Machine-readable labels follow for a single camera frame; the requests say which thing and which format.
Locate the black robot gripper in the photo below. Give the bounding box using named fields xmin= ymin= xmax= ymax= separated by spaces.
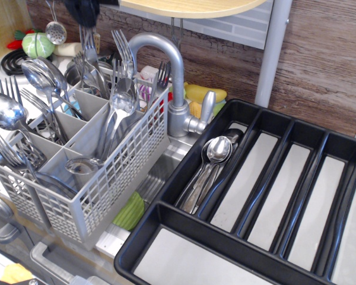
xmin=63 ymin=0 xmax=120 ymax=27

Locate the small silver teaspoon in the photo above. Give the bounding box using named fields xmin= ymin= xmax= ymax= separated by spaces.
xmin=79 ymin=26 xmax=110 ymax=99

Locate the silver spoon back left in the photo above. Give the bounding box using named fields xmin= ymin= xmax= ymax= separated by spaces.
xmin=21 ymin=60 xmax=67 ymax=144

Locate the large spoon centre basket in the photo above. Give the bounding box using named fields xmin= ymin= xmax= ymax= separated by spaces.
xmin=97 ymin=91 xmax=136 ymax=161

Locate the fork right basket edge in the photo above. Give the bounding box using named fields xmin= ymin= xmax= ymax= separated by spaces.
xmin=148 ymin=61 xmax=172 ymax=109

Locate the large silver spoon left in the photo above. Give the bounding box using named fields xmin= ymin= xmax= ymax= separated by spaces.
xmin=0 ymin=93 xmax=47 ymax=169

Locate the spoon lying front basket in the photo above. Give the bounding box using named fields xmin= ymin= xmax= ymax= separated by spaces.
xmin=65 ymin=156 xmax=104 ymax=175

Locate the grey plastic cutlery basket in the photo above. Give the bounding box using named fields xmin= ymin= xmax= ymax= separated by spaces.
xmin=0 ymin=66 xmax=170 ymax=251

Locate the top spoon in tray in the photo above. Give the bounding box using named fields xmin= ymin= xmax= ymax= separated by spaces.
xmin=177 ymin=136 xmax=232 ymax=214

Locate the black cutlery tray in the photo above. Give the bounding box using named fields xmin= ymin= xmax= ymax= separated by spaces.
xmin=114 ymin=99 xmax=356 ymax=284

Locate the small metal strainer ladle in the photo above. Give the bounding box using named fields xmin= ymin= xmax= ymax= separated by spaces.
xmin=45 ymin=1 xmax=67 ymax=45

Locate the tall silver fork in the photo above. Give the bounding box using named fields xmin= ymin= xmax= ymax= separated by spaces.
xmin=112 ymin=30 xmax=136 ymax=79

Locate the green toy cabbage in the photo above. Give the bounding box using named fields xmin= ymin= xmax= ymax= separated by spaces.
xmin=22 ymin=32 xmax=55 ymax=59

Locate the fork back compartment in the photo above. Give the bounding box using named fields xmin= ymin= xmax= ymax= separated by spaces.
xmin=74 ymin=51 xmax=108 ymax=99

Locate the red toy pepper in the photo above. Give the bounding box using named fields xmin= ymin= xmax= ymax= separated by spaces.
xmin=7 ymin=29 xmax=36 ymax=50

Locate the black stove burner coil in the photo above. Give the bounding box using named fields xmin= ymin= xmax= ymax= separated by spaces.
xmin=0 ymin=49 xmax=33 ymax=76

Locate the wooden round shelf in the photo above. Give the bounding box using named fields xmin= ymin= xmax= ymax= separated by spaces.
xmin=120 ymin=0 xmax=265 ymax=19

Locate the fork far left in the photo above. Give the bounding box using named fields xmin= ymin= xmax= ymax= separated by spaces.
xmin=0 ymin=77 xmax=23 ymax=105

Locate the yellow toy fruit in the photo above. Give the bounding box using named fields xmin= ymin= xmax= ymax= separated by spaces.
xmin=185 ymin=84 xmax=227 ymax=103

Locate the silver sink faucet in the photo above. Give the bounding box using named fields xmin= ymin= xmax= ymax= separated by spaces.
xmin=129 ymin=33 xmax=216 ymax=137

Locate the fork cluster front left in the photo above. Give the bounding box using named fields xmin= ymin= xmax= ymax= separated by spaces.
xmin=0 ymin=129 xmax=48 ymax=179

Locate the grey metal pole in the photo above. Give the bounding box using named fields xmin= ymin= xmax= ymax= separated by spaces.
xmin=255 ymin=0 xmax=293 ymax=107

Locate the green toy vegetable in sink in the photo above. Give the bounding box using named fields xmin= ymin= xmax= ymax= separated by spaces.
xmin=112 ymin=192 xmax=145 ymax=231

